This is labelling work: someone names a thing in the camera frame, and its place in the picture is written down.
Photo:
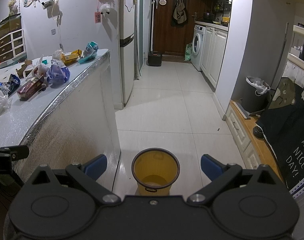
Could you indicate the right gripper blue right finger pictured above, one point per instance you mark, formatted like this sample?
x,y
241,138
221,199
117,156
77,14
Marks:
x,y
211,167

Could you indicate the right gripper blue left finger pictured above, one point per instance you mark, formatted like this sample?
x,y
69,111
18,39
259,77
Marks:
x,y
95,167

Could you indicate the red cardboard box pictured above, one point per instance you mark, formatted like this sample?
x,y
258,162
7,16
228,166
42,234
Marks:
x,y
30,88

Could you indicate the crushed blue soda can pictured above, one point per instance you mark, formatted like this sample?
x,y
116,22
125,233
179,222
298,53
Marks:
x,y
13,84

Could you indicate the torn brown cardboard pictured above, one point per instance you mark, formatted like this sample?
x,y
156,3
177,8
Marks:
x,y
23,68

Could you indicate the blue plastic bag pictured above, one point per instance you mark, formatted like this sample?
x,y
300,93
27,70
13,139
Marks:
x,y
58,73

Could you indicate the yellow cardboard box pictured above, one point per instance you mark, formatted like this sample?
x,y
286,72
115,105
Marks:
x,y
71,58

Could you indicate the teal printed plastic package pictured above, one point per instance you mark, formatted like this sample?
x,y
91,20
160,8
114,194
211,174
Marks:
x,y
89,53

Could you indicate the white plastic bag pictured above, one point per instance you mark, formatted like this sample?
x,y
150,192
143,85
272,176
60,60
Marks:
x,y
36,70

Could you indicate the yellow round trash bin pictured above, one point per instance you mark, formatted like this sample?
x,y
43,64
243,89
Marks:
x,y
155,170

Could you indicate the grey lined trash can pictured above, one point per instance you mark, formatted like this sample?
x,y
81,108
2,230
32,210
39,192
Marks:
x,y
255,95

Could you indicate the white low cabinet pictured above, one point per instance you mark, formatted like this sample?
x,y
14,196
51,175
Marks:
x,y
254,151

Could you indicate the black round object on cabinet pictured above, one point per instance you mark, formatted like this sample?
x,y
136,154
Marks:
x,y
258,132

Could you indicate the black nice day cloth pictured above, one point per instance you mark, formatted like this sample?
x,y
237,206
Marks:
x,y
282,125

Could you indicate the white refrigerator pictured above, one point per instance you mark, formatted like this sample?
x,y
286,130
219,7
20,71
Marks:
x,y
125,40

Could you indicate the white drawer cabinet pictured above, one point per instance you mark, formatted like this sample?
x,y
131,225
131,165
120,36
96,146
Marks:
x,y
12,46

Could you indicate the green bag on floor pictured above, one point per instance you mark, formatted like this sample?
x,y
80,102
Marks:
x,y
188,52

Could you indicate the black bin by door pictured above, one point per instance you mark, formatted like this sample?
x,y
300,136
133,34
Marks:
x,y
154,59

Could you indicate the white kitchen cabinets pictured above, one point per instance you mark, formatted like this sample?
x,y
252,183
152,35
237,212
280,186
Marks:
x,y
214,45

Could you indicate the white washing machine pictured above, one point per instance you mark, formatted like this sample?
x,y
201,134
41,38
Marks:
x,y
197,46

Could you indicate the dark wooden door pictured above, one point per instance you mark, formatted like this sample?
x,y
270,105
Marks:
x,y
173,26

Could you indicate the hanging bag on door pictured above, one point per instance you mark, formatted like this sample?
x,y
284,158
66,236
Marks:
x,y
179,15

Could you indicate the pink wall tag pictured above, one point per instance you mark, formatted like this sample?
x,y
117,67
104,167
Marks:
x,y
98,17

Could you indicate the white plush wall toy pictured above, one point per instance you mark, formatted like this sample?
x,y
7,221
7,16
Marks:
x,y
105,8

